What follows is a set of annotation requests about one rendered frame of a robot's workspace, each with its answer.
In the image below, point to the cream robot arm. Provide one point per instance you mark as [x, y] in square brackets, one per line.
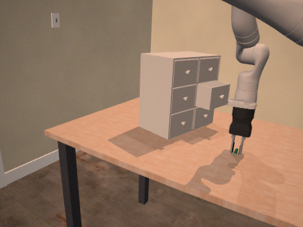
[286, 16]

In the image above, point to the small beige chest of drawers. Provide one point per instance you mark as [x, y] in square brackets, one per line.
[156, 88]

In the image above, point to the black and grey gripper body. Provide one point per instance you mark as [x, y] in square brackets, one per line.
[244, 105]

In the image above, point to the grey drawer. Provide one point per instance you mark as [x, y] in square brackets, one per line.
[183, 97]
[210, 97]
[208, 69]
[181, 122]
[202, 117]
[182, 75]

